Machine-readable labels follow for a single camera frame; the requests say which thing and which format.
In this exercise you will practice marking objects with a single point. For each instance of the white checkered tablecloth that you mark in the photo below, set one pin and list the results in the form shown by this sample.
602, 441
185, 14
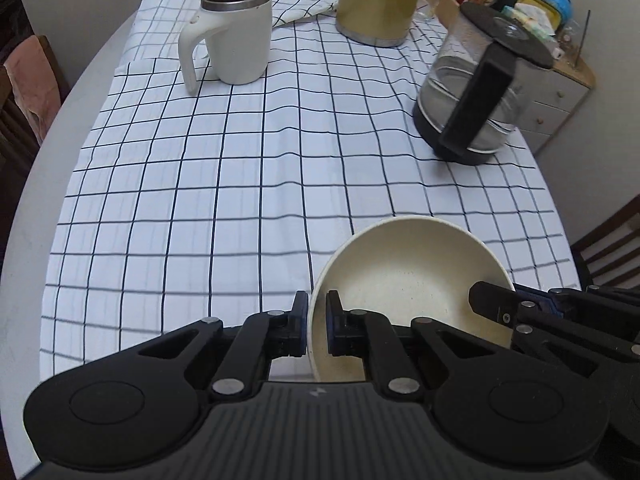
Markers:
250, 185

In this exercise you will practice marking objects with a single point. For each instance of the pink towel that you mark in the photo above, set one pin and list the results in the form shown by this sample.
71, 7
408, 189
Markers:
32, 85

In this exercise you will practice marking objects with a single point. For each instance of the wooden slatted chair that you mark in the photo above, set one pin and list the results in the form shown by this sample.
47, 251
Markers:
615, 240

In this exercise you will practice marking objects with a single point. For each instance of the gold kettle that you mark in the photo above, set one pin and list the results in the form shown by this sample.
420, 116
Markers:
375, 5

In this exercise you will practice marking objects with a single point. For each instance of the cream bowl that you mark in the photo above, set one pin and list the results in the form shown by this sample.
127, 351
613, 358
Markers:
410, 270

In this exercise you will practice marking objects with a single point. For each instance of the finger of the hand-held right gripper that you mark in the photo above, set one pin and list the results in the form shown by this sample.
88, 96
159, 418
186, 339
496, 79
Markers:
545, 301
495, 305

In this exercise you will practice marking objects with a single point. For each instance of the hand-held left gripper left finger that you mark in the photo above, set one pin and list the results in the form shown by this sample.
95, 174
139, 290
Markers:
301, 322

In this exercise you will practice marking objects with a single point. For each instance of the wooden chair with towel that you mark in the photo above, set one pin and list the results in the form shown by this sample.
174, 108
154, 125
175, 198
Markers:
10, 125

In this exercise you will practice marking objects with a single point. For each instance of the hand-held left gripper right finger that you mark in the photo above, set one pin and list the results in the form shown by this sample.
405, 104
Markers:
331, 322

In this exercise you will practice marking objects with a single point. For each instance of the blue and yellow container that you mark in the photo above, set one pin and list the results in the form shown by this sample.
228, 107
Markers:
545, 5

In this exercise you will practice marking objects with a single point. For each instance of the white drawer cabinet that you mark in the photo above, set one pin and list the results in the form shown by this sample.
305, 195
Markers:
555, 105

